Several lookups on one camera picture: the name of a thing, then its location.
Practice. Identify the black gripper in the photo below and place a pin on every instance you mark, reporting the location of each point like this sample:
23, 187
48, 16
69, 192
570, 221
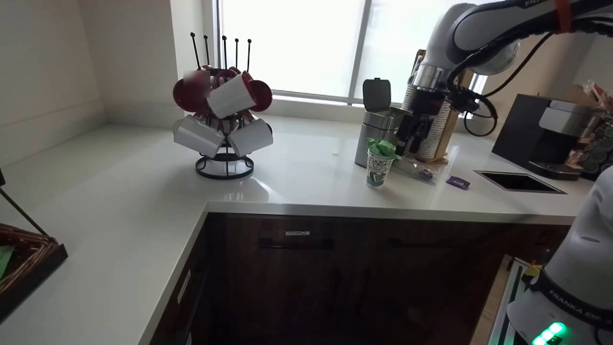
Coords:
421, 112

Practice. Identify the green sweetener packets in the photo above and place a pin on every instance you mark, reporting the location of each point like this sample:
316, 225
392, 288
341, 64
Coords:
383, 148

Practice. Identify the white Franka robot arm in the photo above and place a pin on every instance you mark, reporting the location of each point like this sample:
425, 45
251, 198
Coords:
471, 26

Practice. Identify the wooden cup dispenser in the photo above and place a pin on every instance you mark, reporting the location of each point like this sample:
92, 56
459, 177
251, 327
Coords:
450, 137

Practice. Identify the clear plastic bag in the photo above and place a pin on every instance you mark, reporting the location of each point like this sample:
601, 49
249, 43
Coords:
411, 169

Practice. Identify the stack of paper cups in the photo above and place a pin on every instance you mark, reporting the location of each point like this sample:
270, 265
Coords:
440, 146

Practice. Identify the purple packet inside bag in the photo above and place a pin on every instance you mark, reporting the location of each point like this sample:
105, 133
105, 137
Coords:
425, 175

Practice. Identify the loose purple packet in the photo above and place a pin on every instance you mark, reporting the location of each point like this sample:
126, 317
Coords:
457, 183

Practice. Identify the black coffee machine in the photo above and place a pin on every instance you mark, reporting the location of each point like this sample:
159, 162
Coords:
536, 135

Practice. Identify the silver drawer tag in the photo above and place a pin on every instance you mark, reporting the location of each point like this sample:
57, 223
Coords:
297, 233

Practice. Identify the dark wood cabinet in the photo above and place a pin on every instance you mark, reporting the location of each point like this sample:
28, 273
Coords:
356, 288

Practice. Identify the yellow emergency stop box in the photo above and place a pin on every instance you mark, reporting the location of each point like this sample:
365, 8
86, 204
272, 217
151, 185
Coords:
530, 271

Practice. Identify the brown box of supplies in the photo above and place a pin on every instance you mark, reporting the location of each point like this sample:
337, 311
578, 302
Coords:
595, 137

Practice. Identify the white cabinet label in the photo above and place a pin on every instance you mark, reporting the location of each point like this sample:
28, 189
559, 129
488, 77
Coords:
184, 288

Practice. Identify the green snack packet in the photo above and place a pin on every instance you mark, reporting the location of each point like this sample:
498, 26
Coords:
3, 261

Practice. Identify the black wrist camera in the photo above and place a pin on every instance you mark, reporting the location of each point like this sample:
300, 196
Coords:
463, 100

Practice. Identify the window with white frame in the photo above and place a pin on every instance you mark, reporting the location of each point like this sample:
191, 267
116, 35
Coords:
293, 45

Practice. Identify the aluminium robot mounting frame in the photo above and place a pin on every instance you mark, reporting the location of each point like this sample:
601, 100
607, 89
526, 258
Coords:
509, 300

